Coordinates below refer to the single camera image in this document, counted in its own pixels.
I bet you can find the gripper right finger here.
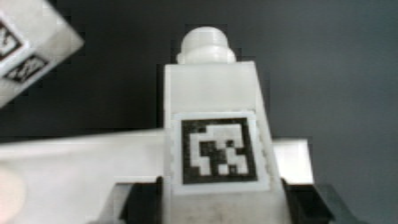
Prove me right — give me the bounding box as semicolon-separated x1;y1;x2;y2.
282;180;355;224

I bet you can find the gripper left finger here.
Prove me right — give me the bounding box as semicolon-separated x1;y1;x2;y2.
117;177;163;224

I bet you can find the white leg with tag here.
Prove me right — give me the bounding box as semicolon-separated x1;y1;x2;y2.
163;26;291;224

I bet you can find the white square tabletop tray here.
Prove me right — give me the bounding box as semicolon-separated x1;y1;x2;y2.
0;129;314;224

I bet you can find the white leg behind tray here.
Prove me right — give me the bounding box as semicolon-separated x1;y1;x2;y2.
0;0;83;108

